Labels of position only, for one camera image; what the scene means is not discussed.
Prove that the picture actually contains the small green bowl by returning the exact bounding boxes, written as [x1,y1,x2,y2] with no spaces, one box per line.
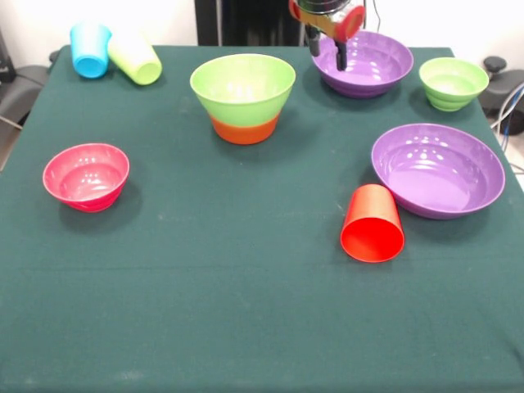
[418,56,490,112]

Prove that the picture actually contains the yellow-green cup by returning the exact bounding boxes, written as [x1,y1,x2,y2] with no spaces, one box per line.
[106,30,164,87]

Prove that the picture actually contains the white cable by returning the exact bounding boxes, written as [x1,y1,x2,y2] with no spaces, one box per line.
[490,92,524,130]

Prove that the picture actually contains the pink bowl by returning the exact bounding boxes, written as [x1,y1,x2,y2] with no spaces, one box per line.
[42,142,131,214]

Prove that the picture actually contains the purple bowl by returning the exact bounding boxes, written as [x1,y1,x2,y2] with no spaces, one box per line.
[371,123,507,220]
[311,30,414,99]

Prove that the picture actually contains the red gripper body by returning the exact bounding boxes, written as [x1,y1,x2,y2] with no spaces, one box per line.
[287,0,366,43]

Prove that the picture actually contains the blue cable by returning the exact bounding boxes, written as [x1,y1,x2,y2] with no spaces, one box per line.
[499,81,524,138]

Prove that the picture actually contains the orange bowl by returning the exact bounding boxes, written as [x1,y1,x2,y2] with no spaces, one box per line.
[210,112,282,146]

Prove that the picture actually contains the dark green tablecloth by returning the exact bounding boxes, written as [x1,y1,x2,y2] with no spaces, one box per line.
[0,43,524,393]

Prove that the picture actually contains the blue cup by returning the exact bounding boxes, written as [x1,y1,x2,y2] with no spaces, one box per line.
[69,22,113,79]

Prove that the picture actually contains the large green bowl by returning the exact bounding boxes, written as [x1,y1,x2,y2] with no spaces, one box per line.
[189,53,297,126]

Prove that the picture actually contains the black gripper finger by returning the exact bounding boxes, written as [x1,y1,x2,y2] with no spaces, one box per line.
[307,26,323,56]
[334,38,350,72]

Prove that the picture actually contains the black chair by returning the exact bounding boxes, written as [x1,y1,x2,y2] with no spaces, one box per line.
[481,56,524,136]
[0,28,61,129]

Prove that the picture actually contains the black cable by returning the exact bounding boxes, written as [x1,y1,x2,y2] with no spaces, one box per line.
[364,0,384,34]

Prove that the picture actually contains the red cup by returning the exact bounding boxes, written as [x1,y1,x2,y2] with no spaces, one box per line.
[340,183,406,264]

